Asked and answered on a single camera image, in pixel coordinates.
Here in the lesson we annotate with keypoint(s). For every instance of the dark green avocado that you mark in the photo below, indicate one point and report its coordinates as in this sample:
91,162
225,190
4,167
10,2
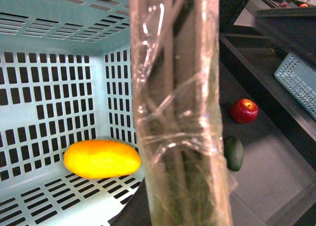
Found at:
234,153

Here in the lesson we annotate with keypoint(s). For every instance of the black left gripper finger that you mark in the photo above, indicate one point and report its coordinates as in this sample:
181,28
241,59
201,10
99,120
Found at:
292,29

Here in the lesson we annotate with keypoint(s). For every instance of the red apple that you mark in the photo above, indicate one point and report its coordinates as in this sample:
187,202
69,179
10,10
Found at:
244,111

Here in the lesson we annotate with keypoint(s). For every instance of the yellow mango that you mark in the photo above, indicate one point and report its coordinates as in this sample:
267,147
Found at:
101,158

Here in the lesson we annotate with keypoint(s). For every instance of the grey basket handle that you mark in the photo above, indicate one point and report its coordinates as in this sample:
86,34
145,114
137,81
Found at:
177,116

